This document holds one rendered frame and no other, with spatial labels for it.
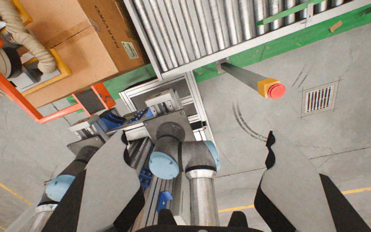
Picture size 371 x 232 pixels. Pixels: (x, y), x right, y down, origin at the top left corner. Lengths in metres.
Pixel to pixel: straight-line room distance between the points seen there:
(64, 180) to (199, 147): 0.61
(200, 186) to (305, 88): 1.90
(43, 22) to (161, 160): 0.76
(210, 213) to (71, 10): 0.90
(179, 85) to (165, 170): 1.06
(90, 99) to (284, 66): 1.84
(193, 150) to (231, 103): 1.37
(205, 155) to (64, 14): 0.80
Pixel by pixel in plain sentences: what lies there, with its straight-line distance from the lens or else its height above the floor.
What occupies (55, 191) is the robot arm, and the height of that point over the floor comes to 1.27.
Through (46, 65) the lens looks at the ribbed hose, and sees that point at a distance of 0.67.
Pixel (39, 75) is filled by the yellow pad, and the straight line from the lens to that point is 0.78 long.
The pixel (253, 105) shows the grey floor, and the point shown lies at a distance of 1.91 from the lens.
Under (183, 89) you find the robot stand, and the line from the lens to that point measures 1.43.
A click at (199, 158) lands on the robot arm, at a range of 0.47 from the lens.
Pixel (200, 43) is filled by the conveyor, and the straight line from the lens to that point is 1.10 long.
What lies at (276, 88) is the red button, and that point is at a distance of 0.67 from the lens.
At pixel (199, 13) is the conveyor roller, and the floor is 0.55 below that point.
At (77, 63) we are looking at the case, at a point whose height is 0.94.
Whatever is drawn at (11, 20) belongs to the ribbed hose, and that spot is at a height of 1.14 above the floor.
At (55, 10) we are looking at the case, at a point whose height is 0.94.
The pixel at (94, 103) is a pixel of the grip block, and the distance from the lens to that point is 0.52.
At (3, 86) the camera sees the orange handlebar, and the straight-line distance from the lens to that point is 0.73.
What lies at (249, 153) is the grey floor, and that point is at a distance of 2.38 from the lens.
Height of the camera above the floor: 1.59
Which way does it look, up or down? 63 degrees down
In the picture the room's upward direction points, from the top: 176 degrees counter-clockwise
